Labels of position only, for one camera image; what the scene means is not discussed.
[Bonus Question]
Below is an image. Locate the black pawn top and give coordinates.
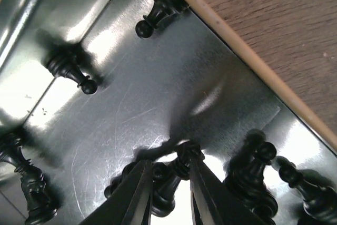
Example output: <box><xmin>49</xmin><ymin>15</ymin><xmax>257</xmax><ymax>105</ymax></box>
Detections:
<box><xmin>135</xmin><ymin>0</ymin><xmax>189</xmax><ymax>39</ymax></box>

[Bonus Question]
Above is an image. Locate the black knight piece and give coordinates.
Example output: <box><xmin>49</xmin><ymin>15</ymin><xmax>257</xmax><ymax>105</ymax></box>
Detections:
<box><xmin>1</xmin><ymin>133</ymin><xmax>57</xmax><ymax>224</ymax></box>

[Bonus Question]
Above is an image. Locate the black chess piece centre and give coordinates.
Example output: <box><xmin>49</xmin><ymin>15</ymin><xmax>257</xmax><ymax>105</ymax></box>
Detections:
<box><xmin>104</xmin><ymin>162</ymin><xmax>137</xmax><ymax>199</ymax></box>

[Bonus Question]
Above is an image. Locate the black chess piece right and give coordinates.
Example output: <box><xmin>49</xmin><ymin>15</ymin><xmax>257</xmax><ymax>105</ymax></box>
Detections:
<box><xmin>223</xmin><ymin>129</ymin><xmax>278</xmax><ymax>224</ymax></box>

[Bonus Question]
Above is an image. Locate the black chess piece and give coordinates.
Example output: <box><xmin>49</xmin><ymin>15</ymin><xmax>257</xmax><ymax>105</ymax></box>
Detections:
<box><xmin>223</xmin><ymin>129</ymin><xmax>278</xmax><ymax>224</ymax></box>
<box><xmin>104</xmin><ymin>162</ymin><xmax>137</xmax><ymax>199</ymax></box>

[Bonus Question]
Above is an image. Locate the black chess pawn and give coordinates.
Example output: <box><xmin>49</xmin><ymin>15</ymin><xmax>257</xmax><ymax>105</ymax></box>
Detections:
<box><xmin>152</xmin><ymin>141</ymin><xmax>205</xmax><ymax>218</ymax></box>

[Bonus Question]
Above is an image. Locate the tan metal tray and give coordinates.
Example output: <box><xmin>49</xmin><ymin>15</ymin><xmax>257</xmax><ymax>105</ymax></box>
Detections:
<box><xmin>1</xmin><ymin>0</ymin><xmax>336</xmax><ymax>224</ymax></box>

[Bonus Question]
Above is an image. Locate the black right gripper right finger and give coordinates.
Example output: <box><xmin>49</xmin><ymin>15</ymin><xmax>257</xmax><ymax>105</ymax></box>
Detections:
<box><xmin>190</xmin><ymin>158</ymin><xmax>247</xmax><ymax>224</ymax></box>

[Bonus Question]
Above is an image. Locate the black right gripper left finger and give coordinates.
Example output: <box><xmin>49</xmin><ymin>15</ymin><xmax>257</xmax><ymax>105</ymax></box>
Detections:
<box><xmin>81</xmin><ymin>160</ymin><xmax>153</xmax><ymax>225</ymax></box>

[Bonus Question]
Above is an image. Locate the black pawn left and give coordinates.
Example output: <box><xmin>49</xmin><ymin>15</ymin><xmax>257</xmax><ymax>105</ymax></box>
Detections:
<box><xmin>46</xmin><ymin>51</ymin><xmax>98</xmax><ymax>95</ymax></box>

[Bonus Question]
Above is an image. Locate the black bishop far right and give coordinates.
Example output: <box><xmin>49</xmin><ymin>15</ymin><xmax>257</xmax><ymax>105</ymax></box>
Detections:
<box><xmin>274</xmin><ymin>156</ymin><xmax>336</xmax><ymax>224</ymax></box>

